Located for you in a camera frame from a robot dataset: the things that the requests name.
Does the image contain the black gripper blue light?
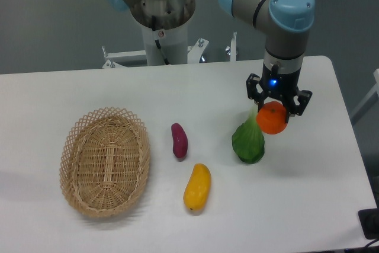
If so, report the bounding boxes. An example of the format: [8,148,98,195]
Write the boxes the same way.
[246,65,313,123]

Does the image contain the orange fruit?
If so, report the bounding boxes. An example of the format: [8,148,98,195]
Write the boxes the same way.
[256,101,287,134]

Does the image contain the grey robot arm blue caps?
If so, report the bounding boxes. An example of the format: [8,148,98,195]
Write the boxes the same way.
[107,0,315,118]

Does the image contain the green leafy vegetable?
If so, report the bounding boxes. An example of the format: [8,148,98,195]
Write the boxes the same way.
[232,109,265,164]

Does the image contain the purple sweet potato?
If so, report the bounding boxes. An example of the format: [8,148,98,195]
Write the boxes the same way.
[171,123,188,161]

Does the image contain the yellow mango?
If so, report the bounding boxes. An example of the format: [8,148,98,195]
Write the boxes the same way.
[183,164,211,212]

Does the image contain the black device at table edge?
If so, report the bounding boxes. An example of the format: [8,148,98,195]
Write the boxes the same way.
[358,208,378,239]

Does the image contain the oval wicker basket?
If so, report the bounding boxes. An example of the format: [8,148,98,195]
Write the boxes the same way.
[59,107,150,218]

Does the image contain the white metal base frame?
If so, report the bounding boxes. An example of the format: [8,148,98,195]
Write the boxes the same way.
[102,31,239,69]

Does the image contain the white frame at right edge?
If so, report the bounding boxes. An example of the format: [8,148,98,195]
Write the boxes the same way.
[349,69,378,125]

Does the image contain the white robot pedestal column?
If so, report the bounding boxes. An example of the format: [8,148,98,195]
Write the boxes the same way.
[140,24,188,66]

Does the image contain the black cable on pedestal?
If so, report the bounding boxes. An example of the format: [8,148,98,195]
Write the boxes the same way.
[150,15,171,66]

